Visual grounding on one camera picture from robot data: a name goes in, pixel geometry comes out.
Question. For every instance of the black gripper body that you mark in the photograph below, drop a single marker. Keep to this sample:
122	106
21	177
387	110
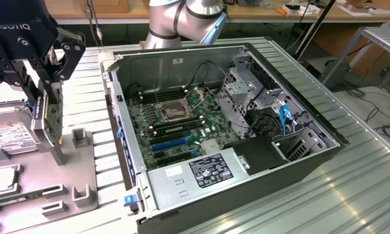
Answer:
18	14

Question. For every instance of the green graphics card black fan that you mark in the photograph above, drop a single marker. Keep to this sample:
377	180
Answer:
53	117

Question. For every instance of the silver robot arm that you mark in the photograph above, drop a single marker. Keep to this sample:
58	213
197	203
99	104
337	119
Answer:
165	19

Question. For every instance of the blue disk caddy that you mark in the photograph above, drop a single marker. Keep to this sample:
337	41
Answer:
37	109

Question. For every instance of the silver hard disk white label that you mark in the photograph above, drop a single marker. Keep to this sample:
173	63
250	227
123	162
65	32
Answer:
6	126

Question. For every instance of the wooden workbench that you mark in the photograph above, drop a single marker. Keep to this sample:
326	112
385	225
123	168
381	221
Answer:
117	12

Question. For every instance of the thin metal locking lever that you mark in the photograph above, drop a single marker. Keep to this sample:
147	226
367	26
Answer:
155	96

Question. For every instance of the black RAM slot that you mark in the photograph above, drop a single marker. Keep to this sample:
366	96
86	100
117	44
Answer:
163	98
162	92

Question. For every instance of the small blue case clip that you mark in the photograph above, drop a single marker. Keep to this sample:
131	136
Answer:
118	134

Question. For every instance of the CPU socket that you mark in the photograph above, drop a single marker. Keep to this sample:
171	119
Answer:
173	112

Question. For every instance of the metal socket cover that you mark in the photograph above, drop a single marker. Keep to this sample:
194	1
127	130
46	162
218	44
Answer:
193	98

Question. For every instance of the silver CPU chip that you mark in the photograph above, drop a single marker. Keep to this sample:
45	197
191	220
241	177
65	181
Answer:
0	179

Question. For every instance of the green RAM stick in slot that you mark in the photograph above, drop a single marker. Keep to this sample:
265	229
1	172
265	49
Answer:
178	127

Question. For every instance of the long black expansion slot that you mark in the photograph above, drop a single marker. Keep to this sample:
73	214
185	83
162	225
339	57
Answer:
166	139

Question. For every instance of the grey parts rack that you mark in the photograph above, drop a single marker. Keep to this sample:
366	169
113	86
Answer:
38	180

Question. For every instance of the blue expansion slot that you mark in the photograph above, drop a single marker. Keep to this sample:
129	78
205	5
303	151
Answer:
169	144

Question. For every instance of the green motherboard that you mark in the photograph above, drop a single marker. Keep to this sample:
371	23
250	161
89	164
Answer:
214	122

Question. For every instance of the green RAM stick on rack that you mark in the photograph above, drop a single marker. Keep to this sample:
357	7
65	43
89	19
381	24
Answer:
9	200

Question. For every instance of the silver drive cage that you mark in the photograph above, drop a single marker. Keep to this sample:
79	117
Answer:
239	92

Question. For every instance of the silver chipset heatsink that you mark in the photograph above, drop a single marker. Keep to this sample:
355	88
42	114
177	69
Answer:
209	146

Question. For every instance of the blue case latch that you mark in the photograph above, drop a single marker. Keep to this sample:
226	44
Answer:
127	201

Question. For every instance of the silver power supply with label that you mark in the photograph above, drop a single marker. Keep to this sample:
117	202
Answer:
169	190

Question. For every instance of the black plastic shroud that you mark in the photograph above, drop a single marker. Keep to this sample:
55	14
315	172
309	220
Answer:
257	156

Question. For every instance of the orange and white box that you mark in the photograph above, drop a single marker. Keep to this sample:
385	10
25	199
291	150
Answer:
306	10

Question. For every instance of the black slanted pole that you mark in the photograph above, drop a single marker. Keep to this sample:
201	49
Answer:
314	26

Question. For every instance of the black open PC case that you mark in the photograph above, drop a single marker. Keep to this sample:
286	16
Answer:
311	114

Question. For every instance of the black floor stand base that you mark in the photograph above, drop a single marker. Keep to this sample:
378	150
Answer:
331	70

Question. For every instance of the silver disk bay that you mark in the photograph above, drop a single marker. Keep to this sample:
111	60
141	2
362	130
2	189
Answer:
309	143

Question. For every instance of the white flat package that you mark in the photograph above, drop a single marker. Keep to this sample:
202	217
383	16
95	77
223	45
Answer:
354	9

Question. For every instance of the metal frame slatted table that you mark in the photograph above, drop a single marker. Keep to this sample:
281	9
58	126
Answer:
383	39

